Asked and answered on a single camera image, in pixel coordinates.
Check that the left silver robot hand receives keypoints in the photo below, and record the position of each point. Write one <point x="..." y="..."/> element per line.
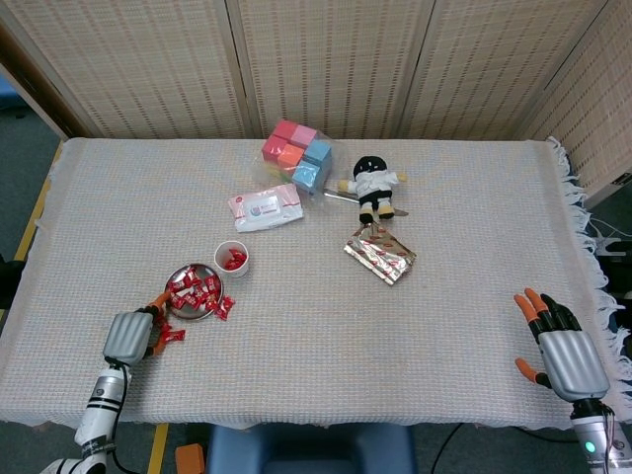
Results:
<point x="128" y="338"/>

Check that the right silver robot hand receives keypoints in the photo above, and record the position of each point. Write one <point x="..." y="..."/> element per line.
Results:
<point x="573" y="363"/>

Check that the round metal plate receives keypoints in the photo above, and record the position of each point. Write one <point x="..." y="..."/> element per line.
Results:
<point x="195" y="315"/>

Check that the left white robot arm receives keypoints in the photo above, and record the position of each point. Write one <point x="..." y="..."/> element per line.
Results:
<point x="101" y="410"/>

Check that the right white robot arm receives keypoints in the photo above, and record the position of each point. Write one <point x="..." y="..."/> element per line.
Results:
<point x="587" y="434"/>

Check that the white paper cup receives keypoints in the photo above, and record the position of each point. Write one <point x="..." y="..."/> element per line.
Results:
<point x="239" y="272"/>

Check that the white plastic clamp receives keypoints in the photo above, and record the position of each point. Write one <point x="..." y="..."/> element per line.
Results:
<point x="608" y="245"/>

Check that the orange box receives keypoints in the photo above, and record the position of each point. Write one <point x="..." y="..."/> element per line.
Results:
<point x="190" y="459"/>

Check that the white pink wet wipes pack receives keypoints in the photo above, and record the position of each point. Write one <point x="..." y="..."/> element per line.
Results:
<point x="266" y="210"/>

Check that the clear plastic bag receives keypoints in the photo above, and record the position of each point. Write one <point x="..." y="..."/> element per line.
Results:
<point x="261" y="173"/>

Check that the beige woven tablecloth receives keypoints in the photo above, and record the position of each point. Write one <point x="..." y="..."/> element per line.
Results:
<point x="345" y="336"/>

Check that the gold foil snack pack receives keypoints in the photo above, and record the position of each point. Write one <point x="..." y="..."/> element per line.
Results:
<point x="382" y="257"/>

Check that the red cube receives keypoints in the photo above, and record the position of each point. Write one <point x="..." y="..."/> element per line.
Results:
<point x="286" y="129"/>
<point x="273" y="148"/>

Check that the light blue cube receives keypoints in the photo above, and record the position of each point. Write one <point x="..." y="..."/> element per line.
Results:
<point x="317" y="150"/>
<point x="306" y="173"/>

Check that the orange cube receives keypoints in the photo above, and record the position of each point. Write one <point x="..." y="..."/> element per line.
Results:
<point x="290" y="155"/>

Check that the brown wooden board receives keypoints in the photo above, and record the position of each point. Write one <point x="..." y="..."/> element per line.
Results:
<point x="44" y="89"/>

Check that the woven folding screen panel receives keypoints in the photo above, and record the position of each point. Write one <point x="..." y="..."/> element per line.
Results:
<point x="331" y="64"/>
<point x="602" y="99"/>
<point x="123" y="64"/>
<point x="494" y="64"/>

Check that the black white plush doll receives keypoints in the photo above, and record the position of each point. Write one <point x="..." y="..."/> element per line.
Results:
<point x="372" y="185"/>

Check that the pink cube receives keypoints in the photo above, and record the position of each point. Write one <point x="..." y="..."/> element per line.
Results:
<point x="302" y="134"/>

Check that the pale wooden frame bar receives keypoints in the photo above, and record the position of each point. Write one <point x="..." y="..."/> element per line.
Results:
<point x="34" y="106"/>

